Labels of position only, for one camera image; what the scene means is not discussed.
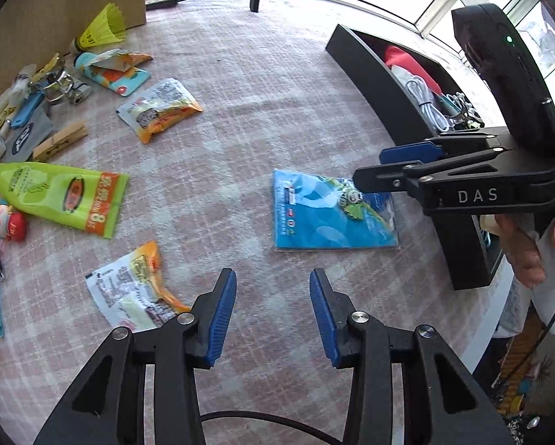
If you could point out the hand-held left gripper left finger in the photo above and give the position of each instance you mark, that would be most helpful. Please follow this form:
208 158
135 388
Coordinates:
219 320

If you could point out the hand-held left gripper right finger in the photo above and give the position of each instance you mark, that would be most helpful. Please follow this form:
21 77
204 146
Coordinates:
326 320

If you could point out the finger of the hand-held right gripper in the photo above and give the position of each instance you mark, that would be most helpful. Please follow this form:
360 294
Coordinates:
379 181
407 153

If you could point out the blue face mask packet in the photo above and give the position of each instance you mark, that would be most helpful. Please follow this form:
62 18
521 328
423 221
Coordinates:
314 222

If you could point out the black rectangular tray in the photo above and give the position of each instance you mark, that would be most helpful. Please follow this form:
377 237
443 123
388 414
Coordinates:
374 79

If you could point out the orange silver snack packet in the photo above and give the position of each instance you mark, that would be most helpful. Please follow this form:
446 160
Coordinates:
159 109
129 287

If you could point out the pink plaid covered desktop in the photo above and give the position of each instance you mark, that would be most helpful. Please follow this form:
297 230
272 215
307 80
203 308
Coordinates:
258 102

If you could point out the person's right hand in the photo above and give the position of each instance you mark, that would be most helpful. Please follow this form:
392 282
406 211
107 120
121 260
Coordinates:
520 250

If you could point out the red cloth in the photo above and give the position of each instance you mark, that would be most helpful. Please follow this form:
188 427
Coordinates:
407 62

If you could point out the person's white fleece clothing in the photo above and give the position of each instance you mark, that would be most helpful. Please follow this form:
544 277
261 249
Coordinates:
550 306

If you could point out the green squeeze tube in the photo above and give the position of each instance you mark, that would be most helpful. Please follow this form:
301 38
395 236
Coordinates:
50 190

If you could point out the small red toy figurine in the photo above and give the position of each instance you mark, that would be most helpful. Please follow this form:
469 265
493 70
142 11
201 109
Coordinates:
13 225

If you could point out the wooden clothespin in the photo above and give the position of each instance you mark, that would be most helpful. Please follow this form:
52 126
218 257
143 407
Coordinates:
59 141

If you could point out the grey flat pouch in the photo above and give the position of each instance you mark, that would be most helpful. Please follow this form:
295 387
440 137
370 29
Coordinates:
27 141

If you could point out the teal fruit print tube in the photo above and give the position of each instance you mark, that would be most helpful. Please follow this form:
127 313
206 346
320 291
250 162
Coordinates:
115 74

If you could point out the small metal clip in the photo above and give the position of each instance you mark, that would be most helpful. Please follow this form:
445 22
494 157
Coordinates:
66 90

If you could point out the blue plastic tag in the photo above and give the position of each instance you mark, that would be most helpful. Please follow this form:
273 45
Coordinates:
24 111

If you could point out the yellow plastic strip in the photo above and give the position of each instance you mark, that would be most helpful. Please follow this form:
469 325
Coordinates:
8 109

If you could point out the white plastic packet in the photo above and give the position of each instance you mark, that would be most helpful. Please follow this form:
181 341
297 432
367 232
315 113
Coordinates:
23 81

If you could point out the yellow shuttlecock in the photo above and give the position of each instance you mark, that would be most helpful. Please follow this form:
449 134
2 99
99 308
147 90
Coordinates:
103 28

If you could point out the large light wooden board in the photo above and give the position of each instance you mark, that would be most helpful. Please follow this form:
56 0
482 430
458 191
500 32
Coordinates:
64 4

